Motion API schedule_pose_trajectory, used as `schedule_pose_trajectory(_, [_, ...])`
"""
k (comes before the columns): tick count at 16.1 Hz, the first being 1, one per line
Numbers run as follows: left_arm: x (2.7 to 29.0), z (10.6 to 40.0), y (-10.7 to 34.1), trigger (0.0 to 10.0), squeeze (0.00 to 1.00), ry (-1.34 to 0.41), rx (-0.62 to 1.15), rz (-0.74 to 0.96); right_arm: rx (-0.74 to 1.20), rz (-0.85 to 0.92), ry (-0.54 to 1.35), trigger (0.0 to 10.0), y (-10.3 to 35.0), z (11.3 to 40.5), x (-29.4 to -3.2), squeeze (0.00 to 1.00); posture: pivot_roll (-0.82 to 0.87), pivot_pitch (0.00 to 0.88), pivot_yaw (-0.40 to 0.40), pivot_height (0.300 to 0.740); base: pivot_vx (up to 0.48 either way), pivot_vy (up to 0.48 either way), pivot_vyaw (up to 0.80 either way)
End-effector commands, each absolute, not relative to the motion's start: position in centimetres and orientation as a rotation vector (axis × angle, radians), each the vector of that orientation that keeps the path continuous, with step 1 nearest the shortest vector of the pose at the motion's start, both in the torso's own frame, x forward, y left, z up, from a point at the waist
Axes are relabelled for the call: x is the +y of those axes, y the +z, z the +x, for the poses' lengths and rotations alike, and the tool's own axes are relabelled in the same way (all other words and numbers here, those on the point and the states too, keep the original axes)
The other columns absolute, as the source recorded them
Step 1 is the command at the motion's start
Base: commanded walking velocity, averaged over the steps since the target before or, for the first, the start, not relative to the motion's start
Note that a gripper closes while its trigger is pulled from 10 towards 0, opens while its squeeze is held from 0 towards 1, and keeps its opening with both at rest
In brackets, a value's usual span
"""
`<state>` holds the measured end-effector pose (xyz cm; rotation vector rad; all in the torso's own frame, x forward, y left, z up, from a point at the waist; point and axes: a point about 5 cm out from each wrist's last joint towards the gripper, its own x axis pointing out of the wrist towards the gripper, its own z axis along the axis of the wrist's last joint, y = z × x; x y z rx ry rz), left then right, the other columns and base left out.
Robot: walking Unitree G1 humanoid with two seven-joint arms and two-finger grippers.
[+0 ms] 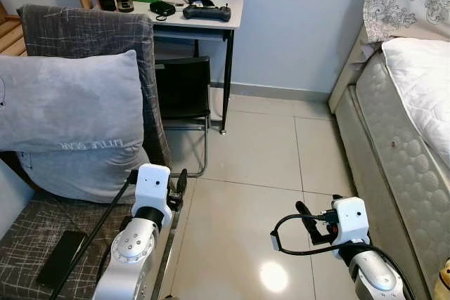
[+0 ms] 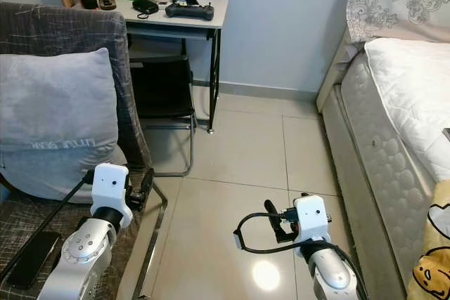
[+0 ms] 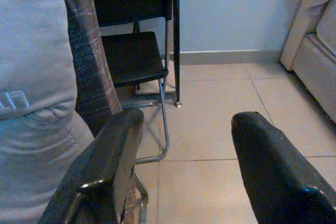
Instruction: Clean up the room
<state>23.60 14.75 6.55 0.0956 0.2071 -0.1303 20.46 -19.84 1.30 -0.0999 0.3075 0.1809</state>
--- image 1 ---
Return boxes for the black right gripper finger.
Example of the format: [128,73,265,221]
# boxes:
[295,201,319,236]

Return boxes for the beige bed base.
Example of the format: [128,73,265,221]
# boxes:
[328,26,433,300]

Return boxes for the black folding chair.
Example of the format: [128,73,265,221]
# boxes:
[153,56,212,178]

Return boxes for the beige quilted mattress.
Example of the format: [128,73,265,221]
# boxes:
[354,51,450,294]

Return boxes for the black smartphone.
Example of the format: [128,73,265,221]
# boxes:
[35,230,89,289]

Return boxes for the grey plush pillow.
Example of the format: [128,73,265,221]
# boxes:
[0,48,150,204]

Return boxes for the black game controller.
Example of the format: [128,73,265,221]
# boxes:
[183,4,232,22]

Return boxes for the black round pouch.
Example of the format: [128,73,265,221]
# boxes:
[150,1,176,20]

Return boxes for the grey plaid sofa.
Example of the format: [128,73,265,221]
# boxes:
[0,4,187,300]

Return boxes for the white desk with black legs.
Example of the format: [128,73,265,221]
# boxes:
[91,0,245,136]

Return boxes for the wooden slats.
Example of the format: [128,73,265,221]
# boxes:
[0,1,27,56]

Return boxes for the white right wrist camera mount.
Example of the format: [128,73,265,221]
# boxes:
[330,197,371,247]

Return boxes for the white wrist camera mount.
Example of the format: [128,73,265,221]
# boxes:
[330,197,371,247]
[134,164,172,211]

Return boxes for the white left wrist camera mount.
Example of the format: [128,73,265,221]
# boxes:
[134,164,172,211]

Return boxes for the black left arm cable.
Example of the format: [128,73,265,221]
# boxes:
[48,170,139,300]

